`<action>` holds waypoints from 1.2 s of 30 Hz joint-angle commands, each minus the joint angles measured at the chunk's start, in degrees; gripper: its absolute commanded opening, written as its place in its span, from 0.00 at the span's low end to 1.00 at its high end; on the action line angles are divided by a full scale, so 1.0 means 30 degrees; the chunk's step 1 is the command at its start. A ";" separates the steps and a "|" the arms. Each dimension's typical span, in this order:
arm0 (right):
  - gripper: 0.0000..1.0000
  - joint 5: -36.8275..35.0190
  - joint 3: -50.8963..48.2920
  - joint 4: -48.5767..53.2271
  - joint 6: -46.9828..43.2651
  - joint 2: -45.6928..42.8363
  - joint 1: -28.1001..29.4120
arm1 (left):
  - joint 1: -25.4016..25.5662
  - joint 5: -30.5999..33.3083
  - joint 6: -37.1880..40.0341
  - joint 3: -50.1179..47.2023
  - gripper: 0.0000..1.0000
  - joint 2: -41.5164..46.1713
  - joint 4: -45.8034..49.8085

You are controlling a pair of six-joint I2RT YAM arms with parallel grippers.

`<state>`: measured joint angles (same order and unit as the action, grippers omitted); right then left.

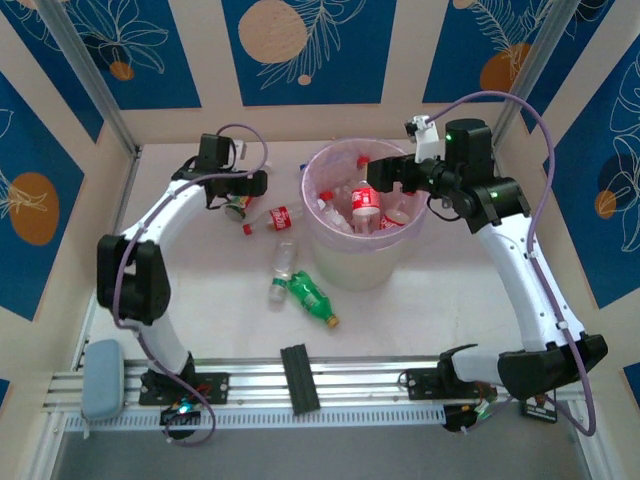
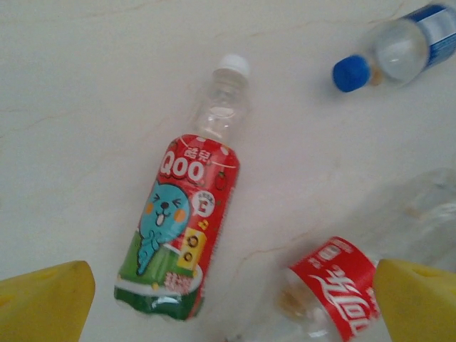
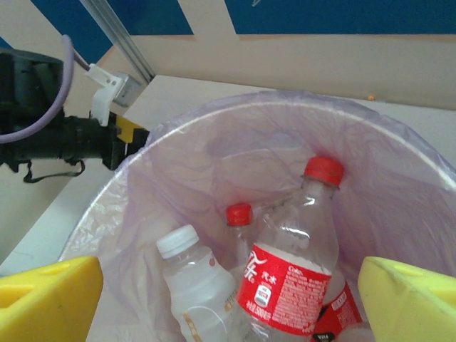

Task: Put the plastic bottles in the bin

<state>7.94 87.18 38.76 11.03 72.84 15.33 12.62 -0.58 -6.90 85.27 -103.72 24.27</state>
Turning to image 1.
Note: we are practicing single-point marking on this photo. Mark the white-capped bottle cartoon label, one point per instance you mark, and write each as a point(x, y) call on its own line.
point(239, 206)

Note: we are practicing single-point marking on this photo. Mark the large clear red-label bottle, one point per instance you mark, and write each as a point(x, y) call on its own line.
point(395, 220)

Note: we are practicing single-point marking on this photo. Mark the clear bottle green band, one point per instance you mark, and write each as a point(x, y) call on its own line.
point(284, 260)

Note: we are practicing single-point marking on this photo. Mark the green plastic bottle yellow cap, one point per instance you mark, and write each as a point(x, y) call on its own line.
point(307, 295)

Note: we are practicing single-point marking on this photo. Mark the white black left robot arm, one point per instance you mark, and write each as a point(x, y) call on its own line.
point(155, 215)

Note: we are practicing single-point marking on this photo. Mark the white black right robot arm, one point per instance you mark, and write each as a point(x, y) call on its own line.
point(525, 280)

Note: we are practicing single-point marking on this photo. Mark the white plastic bin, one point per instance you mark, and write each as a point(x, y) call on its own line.
point(350, 270)

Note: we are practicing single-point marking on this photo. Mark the left controller board with LED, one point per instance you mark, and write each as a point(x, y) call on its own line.
point(180, 412)

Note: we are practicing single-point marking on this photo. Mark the controller board with led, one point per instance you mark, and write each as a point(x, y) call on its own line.
point(180, 412)
point(455, 417)

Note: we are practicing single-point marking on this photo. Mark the right controller board with LED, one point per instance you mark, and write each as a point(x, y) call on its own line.
point(455, 417)

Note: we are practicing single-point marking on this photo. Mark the blue-grey soft pouch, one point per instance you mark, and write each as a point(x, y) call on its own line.
point(102, 380)

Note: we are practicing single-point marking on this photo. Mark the black card orange print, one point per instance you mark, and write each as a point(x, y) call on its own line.
point(540, 412)

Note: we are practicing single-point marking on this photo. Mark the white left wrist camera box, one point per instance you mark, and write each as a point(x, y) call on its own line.
point(241, 150)

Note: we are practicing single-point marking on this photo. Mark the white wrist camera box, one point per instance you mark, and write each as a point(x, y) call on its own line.
point(427, 142)
point(241, 150)

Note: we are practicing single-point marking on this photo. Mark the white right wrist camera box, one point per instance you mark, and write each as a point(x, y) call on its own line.
point(427, 142)

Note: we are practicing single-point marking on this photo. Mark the aluminium table side rail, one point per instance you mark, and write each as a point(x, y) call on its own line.
point(125, 195)

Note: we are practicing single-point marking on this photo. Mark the aluminium frame post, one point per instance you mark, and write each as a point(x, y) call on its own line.
point(541, 50)
point(90, 75)

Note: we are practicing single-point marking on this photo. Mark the black rail bracket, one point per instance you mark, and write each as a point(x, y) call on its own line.
point(300, 380)

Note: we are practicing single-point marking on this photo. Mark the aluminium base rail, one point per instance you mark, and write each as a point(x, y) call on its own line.
point(350, 380)

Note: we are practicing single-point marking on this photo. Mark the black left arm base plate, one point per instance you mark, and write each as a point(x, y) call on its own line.
point(215, 387)

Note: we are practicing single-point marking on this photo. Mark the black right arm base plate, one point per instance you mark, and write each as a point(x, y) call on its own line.
point(420, 385)

